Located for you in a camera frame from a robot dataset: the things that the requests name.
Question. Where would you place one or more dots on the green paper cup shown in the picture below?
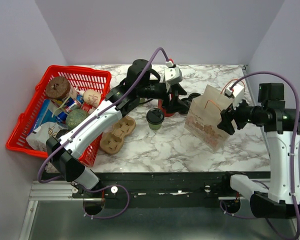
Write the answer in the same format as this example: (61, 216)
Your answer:
(154, 127)

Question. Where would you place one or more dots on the green round melon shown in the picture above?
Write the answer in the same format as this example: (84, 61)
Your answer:
(75, 117)

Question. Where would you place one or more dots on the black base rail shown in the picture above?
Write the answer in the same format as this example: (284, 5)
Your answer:
(162, 189)

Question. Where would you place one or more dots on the brown cork roll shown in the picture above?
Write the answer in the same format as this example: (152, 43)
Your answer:
(58, 88)

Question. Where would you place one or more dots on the white snack bag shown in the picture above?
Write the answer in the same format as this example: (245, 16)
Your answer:
(38, 137)

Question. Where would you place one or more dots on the blue white package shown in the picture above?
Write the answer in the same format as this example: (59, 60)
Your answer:
(47, 113)

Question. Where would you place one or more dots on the red straw holder cup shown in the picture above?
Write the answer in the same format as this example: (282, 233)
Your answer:
(166, 106)

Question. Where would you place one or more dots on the brown cardboard cup carrier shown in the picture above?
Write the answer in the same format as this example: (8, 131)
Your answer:
(113, 141)

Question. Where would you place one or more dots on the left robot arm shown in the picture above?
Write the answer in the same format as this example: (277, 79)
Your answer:
(64, 152)

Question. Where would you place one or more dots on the red plastic basket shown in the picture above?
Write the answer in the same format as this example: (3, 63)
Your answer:
(84, 78)

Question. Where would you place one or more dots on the stack of black lids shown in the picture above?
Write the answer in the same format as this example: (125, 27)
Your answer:
(187, 101)

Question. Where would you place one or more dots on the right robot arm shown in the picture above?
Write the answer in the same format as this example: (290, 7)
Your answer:
(282, 129)

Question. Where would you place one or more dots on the aluminium frame rail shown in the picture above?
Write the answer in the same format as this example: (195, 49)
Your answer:
(52, 214)

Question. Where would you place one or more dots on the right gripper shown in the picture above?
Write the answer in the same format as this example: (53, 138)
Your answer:
(228, 114)

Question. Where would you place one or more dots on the blue red can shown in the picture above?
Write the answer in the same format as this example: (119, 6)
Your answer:
(71, 105)

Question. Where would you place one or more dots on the black cup lid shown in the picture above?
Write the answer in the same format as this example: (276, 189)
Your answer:
(155, 116)

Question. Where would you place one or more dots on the beige bottle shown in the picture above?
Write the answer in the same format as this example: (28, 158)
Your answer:
(92, 97)

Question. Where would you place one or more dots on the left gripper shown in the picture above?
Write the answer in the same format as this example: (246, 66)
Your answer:
(176, 105)

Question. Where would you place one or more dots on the beige paper bag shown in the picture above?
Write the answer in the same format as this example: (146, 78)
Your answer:
(205, 114)

